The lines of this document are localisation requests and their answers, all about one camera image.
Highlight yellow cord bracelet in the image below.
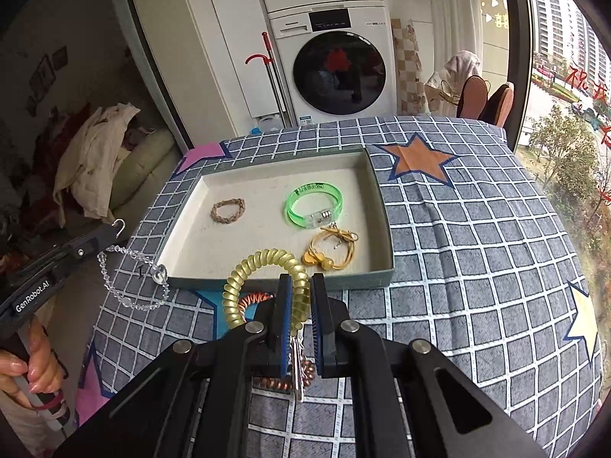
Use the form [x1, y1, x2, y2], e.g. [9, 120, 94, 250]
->
[302, 226, 359, 272]

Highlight brown chair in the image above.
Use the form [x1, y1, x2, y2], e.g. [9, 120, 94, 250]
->
[457, 75, 488, 120]
[478, 82, 515, 127]

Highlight brown braided bracelet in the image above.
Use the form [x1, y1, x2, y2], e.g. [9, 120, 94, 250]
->
[211, 198, 246, 224]

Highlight grey checked star tablecloth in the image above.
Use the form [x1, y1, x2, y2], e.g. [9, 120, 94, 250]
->
[76, 114, 605, 458]

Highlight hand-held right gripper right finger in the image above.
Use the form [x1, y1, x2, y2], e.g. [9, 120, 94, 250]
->
[310, 273, 550, 458]

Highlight clear bead bracelet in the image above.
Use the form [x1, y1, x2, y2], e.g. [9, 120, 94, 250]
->
[97, 219, 171, 310]

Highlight white cloth on chair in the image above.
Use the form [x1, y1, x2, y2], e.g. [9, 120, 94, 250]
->
[425, 50, 483, 118]

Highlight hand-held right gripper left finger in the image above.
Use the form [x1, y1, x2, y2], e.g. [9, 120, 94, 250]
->
[50, 273, 294, 458]

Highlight grey-green shallow tray box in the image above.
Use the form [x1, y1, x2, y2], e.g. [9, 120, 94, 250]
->
[152, 148, 395, 293]

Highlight red-handled mop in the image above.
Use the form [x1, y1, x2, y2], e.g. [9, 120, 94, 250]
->
[246, 32, 293, 127]

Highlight beige checkered cloth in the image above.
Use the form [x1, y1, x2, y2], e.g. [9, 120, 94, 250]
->
[390, 19, 425, 116]

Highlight yellow coil wristband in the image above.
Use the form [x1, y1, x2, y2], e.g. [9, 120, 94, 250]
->
[223, 248, 311, 332]

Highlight brown coil bracelet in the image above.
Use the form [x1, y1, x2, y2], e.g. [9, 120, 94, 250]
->
[253, 361, 317, 389]

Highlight large dark picture frame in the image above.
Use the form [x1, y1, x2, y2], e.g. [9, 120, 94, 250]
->
[29, 55, 53, 96]

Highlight beige clothes pile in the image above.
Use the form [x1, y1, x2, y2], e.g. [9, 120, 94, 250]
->
[52, 102, 141, 227]

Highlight white plastic jug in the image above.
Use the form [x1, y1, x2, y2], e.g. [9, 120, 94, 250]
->
[248, 114, 282, 135]

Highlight green translucent bracelet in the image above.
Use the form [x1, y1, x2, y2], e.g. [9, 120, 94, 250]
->
[285, 180, 345, 230]

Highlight person's left hand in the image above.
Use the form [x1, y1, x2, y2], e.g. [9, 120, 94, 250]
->
[0, 317, 66, 410]

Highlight red clothes pile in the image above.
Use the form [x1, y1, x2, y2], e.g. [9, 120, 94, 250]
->
[33, 105, 96, 201]

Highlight orange coil bracelet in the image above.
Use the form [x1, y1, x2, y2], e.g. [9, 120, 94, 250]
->
[237, 292, 273, 320]

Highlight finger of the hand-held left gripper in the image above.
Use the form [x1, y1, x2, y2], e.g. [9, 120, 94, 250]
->
[48, 228, 131, 275]

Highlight white cabinet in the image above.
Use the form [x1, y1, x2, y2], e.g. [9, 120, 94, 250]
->
[198, 0, 273, 139]

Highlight white washing machine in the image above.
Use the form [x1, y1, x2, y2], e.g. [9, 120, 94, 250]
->
[267, 4, 399, 127]

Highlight pale green sofa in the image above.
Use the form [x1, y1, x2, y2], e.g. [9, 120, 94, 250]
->
[107, 126, 184, 223]

